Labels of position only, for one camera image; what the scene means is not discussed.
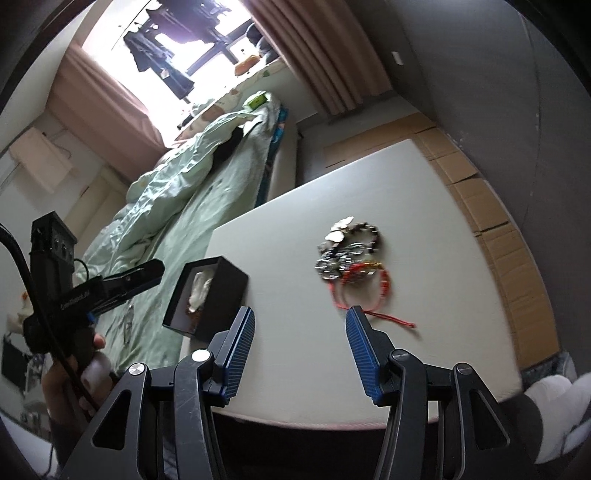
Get orange windowsill item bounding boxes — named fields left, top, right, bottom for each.
left=234, top=54, right=262, bottom=76

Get black jewelry box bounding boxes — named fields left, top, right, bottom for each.
left=163, top=257, right=250, bottom=343

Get black cloth on bed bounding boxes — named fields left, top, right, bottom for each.
left=213, top=126, right=249, bottom=165

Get blue bed sheet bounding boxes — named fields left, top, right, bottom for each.
left=259, top=105, right=291, bottom=204

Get person's left hand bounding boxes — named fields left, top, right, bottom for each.
left=41, top=332, right=114, bottom=428

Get red string bracelet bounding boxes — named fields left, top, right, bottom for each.
left=329, top=262, right=419, bottom=330

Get black bead bracelet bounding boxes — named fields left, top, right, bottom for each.
left=350, top=223, right=385, bottom=256

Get person's white sock foot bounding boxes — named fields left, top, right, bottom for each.
left=521, top=373, right=591, bottom=463

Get silver charm bracelet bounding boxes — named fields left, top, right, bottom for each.
left=316, top=241, right=366, bottom=281

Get white jewelry piece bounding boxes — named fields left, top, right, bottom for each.
left=186, top=270, right=216, bottom=320

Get brown pleated curtain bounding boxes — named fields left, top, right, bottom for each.
left=244, top=0, right=399, bottom=117

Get white bed frame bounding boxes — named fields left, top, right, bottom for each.
left=265, top=69, right=303, bottom=206

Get dark hanging clothes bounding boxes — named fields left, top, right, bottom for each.
left=123, top=0, right=232, bottom=101

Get pink curtain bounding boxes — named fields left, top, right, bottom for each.
left=47, top=43, right=168, bottom=180

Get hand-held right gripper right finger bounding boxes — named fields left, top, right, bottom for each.
left=345, top=305, right=532, bottom=480

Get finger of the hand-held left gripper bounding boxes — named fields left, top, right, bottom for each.
left=97, top=259, right=165, bottom=302
left=85, top=290, right=140, bottom=325

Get light green duvet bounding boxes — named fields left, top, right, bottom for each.
left=82, top=91, right=283, bottom=372

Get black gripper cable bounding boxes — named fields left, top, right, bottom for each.
left=0, top=224, right=95, bottom=422

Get silver leaf bracelet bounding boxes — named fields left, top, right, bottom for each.
left=324, top=216, right=355, bottom=244

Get white wall cloth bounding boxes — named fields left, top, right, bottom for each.
left=8, top=126, right=75, bottom=193

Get flattened cardboard sheets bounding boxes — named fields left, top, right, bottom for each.
left=323, top=112, right=563, bottom=371

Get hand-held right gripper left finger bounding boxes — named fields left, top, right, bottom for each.
left=58, top=306, right=257, bottom=480

